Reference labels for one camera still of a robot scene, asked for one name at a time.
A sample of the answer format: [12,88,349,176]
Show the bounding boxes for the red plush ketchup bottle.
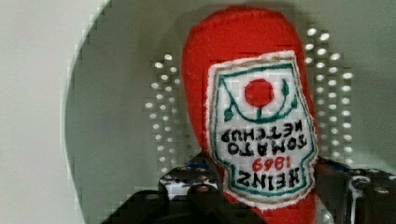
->
[182,6,318,224]

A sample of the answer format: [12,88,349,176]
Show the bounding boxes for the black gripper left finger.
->
[101,153,266,224]

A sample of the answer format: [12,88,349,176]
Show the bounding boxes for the green oval strainer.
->
[64,0,395,224]

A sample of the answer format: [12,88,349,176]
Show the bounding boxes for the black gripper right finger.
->
[315,158,396,224]

